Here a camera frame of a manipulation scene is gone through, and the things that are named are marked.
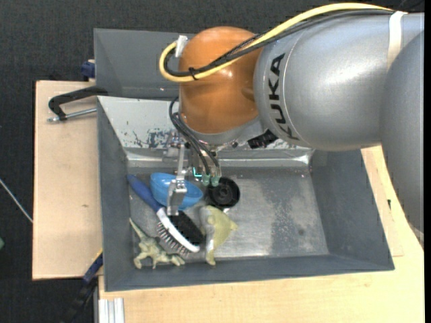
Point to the blue plastic bowl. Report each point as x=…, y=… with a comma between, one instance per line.
x=160, y=187

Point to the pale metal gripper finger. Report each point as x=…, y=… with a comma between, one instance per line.
x=175, y=200

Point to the black oval brush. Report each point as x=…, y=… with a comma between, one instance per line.
x=188, y=229

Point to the black round disc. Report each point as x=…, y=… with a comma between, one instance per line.
x=223, y=194

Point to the green toy dinosaur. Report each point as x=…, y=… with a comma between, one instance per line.
x=151, y=251

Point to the pale green soft toy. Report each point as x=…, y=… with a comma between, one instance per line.
x=220, y=229

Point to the grey metal bin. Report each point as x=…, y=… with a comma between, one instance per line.
x=286, y=214

